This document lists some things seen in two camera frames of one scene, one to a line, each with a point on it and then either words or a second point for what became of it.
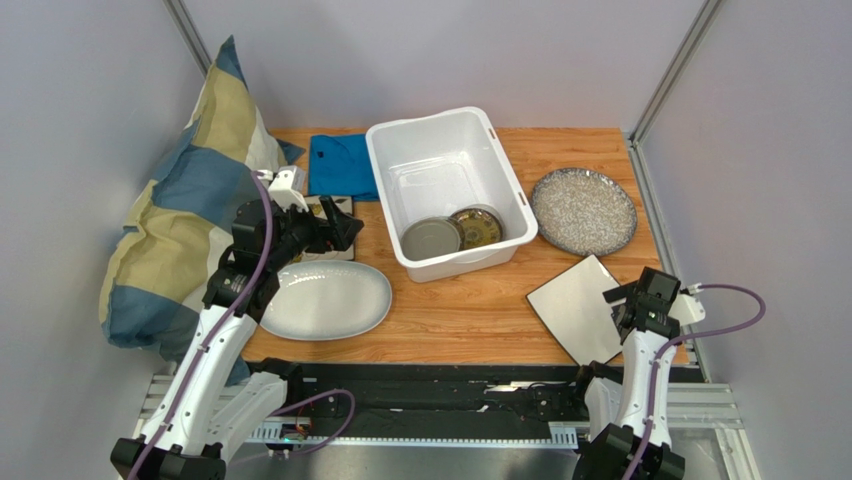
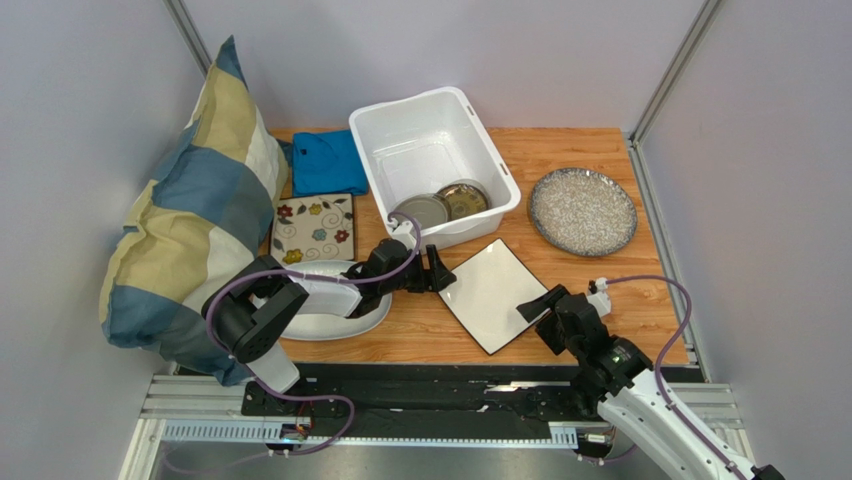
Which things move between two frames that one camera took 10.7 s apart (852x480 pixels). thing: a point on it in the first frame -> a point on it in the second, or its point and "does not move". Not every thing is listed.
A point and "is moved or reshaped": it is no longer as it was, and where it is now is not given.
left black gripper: [337, 231] -> [442, 277]
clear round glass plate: [492, 210] -> [470, 182]
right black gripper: [629, 305] -> [555, 311]
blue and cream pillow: [173, 226] does not move
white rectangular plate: [575, 308] is moved or reshaped
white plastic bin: [452, 206] is moved or reshaped
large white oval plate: [328, 299] does not move
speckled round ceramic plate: [583, 212] does not move
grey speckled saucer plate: [429, 236] -> [429, 209]
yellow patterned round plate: [477, 227] -> [464, 199]
